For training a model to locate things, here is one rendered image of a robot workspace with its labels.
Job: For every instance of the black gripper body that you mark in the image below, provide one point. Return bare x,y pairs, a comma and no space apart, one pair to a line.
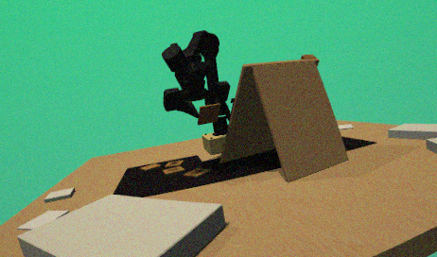
196,92

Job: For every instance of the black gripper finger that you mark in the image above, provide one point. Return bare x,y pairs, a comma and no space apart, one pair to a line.
215,95
184,104

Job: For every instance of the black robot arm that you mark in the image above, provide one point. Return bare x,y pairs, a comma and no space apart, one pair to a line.
187,64

